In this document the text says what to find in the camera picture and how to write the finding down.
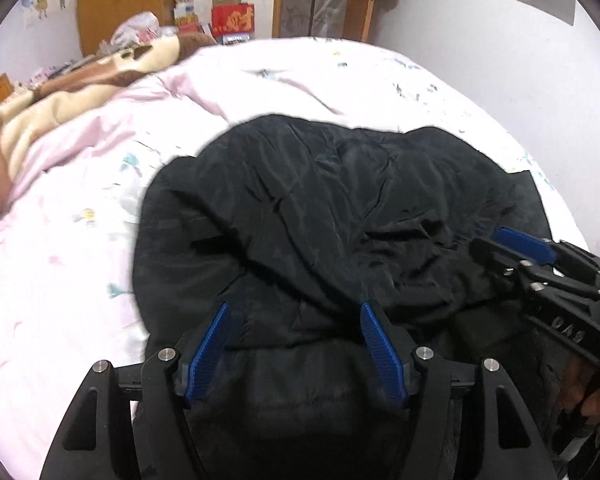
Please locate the person's right hand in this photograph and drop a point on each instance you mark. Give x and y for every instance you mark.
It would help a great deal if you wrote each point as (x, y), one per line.
(577, 403)

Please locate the white plastic bag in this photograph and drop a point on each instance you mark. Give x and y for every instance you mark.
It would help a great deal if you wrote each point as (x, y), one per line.
(139, 29)

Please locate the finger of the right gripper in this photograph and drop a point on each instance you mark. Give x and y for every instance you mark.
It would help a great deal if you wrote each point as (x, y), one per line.
(567, 259)
(510, 264)

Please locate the red gift box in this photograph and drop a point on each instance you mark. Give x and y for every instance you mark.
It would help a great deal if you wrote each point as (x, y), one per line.
(232, 19)

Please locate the black puffer jacket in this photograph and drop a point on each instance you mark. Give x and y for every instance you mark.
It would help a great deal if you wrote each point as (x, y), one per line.
(294, 224)

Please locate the brown cream plush blanket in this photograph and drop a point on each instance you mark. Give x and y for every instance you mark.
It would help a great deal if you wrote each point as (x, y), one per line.
(30, 114)

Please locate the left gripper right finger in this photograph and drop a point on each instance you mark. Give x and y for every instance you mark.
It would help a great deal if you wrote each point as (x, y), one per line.
(468, 419)

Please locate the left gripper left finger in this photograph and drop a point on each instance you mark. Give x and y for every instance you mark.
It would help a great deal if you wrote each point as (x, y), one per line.
(95, 439)

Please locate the pink floral duvet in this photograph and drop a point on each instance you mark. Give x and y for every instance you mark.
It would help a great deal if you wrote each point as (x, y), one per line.
(67, 238)

